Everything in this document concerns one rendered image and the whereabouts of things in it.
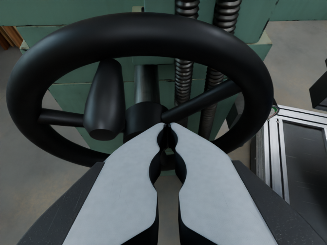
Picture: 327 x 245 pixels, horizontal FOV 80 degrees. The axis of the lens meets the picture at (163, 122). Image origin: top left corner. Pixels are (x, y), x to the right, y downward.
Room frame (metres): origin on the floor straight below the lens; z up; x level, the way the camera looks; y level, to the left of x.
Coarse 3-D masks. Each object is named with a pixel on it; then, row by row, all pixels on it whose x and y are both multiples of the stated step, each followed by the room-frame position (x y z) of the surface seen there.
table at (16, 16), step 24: (0, 0) 0.28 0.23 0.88; (24, 0) 0.28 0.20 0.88; (48, 0) 0.28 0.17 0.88; (72, 0) 0.29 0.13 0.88; (96, 0) 0.29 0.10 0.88; (120, 0) 0.29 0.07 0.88; (288, 0) 0.32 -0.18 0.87; (312, 0) 0.32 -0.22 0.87; (0, 24) 0.28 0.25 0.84; (24, 24) 0.28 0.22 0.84; (48, 24) 0.28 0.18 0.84; (264, 48) 0.22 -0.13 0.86
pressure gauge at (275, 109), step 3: (273, 99) 0.28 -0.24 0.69; (273, 102) 0.27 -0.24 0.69; (273, 105) 0.26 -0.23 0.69; (276, 105) 0.26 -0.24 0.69; (273, 108) 0.26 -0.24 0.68; (276, 108) 0.26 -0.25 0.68; (279, 108) 0.26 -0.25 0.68; (273, 111) 0.26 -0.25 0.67; (276, 111) 0.26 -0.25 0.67; (270, 114) 0.26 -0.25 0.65; (273, 114) 0.26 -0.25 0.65; (276, 114) 0.26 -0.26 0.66; (270, 117) 0.26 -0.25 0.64
